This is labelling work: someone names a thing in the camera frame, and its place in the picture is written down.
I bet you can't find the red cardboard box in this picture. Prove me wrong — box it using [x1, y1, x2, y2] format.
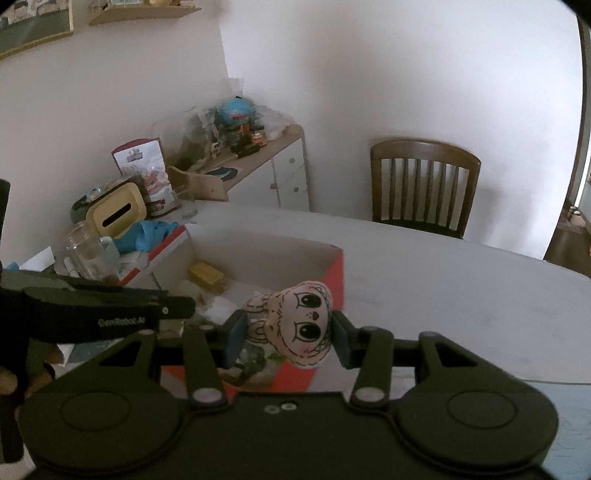
[117, 224, 345, 394]

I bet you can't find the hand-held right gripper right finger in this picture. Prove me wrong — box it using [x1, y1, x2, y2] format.
[329, 311, 486, 411]

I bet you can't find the beige green tissue box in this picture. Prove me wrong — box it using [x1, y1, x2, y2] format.
[69, 181, 148, 239]

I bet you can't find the white sideboard cabinet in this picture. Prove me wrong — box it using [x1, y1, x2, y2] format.
[167, 123, 311, 214]

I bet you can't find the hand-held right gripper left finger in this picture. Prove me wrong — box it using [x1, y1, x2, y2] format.
[98, 310, 249, 411]

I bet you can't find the white red snack bag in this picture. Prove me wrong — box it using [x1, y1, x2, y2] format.
[111, 137, 179, 219]

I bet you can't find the wooden slat-back chair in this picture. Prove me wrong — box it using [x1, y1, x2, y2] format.
[370, 138, 482, 240]

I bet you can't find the light blue table mat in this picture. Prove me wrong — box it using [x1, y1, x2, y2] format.
[522, 381, 591, 480]

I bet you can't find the blue round plush toy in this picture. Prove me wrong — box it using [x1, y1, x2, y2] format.
[219, 97, 256, 126]

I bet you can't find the drinking glass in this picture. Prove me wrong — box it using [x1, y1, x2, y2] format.
[178, 185, 200, 221]

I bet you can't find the blue cloth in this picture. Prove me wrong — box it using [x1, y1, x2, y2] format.
[113, 220, 188, 256]

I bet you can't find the glass jar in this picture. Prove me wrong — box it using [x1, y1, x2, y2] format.
[65, 220, 110, 281]

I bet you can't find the wooden wall shelf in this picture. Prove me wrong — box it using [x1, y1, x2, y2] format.
[89, 0, 203, 27]

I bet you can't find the person's left hand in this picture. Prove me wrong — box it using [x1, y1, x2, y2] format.
[0, 342, 54, 407]

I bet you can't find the large framed picture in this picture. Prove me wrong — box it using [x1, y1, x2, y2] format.
[0, 0, 75, 61]

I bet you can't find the yellow block toy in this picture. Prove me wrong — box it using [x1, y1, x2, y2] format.
[188, 261, 227, 292]

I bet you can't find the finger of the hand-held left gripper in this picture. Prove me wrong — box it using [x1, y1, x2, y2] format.
[148, 290, 198, 329]

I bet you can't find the clear plastic bag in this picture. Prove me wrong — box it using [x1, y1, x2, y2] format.
[154, 108, 222, 167]

